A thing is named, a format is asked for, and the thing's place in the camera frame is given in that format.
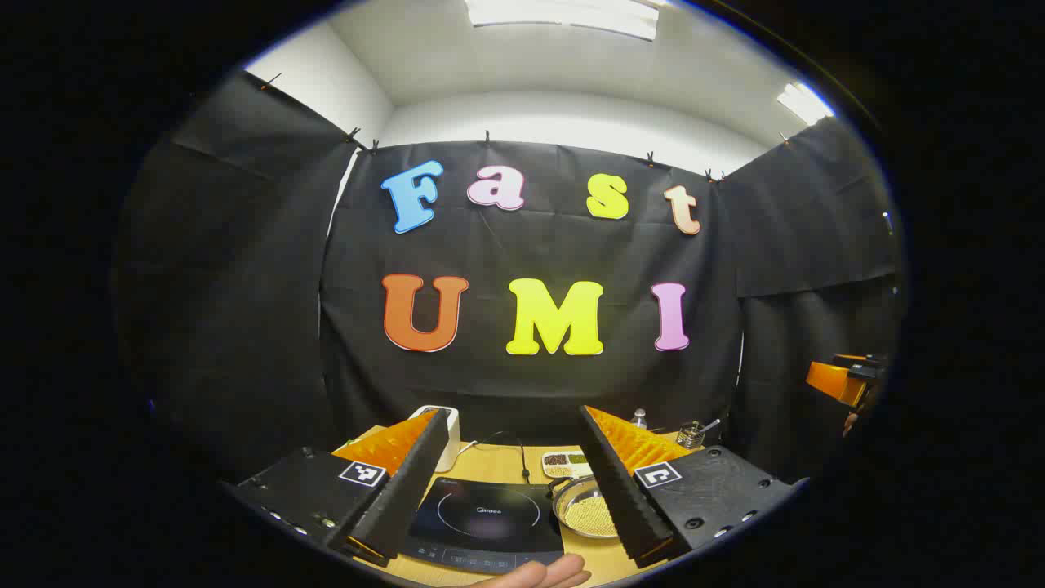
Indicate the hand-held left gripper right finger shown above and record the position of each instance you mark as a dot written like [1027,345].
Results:
[620,490]

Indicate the green label drink bottle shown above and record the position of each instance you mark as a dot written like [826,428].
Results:
[639,418]

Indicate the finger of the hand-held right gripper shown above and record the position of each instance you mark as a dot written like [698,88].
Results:
[833,382]

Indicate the small ceiling light panel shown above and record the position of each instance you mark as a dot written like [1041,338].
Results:
[804,102]

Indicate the white toaster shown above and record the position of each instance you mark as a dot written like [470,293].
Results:
[453,449]

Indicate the pile of yellow soybeans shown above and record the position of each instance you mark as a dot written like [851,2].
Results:
[596,518]

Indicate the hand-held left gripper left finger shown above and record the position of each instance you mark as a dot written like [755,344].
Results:
[408,482]

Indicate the white divided snack tray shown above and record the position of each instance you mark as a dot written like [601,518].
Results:
[559,465]

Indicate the stainless steel pot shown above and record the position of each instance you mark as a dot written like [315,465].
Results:
[584,510]

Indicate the black induction cooktop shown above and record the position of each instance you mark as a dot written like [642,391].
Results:
[490,531]

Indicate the metal spoon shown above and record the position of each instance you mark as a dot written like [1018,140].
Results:
[712,424]

